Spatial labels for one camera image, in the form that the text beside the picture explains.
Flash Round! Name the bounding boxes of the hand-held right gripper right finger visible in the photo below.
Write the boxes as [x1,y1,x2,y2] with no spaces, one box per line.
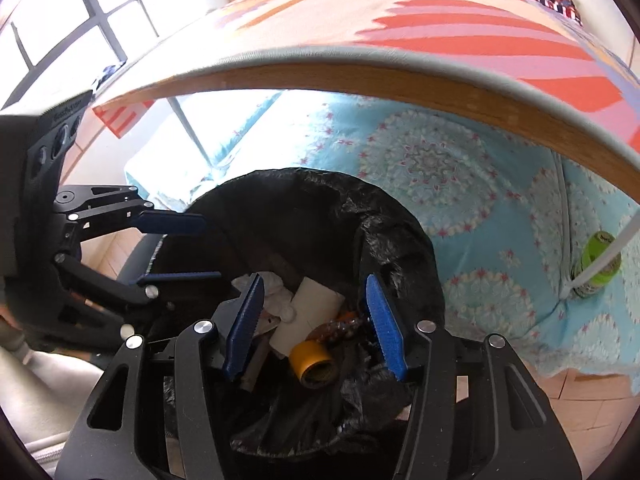
[365,274,583,480]

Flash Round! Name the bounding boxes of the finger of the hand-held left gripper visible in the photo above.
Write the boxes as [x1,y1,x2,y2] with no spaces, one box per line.
[54,254,222,307]
[55,185,207,238]

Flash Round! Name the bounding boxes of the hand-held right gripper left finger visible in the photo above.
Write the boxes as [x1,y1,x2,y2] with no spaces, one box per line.
[54,272,266,480]

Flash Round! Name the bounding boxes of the white plastic bag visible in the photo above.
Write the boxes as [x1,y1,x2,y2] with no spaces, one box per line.
[232,271,296,333]

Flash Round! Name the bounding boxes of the colourful snack wrapper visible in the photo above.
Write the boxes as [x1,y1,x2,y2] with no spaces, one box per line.
[312,312,373,346]

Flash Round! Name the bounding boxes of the white box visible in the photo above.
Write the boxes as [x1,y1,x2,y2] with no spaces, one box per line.
[270,277,346,358]

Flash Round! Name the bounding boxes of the yellow tape roll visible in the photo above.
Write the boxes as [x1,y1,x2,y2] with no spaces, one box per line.
[290,340,335,388]

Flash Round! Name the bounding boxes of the bin with black bag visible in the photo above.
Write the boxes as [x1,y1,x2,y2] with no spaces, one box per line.
[115,167,448,461]

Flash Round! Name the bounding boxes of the person's light trousers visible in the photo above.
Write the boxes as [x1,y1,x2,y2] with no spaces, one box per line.
[0,330,121,480]

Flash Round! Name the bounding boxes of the bed with blue floral sheet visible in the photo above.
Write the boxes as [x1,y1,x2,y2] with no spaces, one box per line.
[125,90,640,378]

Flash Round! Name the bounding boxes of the window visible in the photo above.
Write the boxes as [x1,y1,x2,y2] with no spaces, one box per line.
[0,0,241,111]

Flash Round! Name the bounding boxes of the green bottle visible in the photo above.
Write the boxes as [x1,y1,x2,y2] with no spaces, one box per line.
[570,230,623,301]

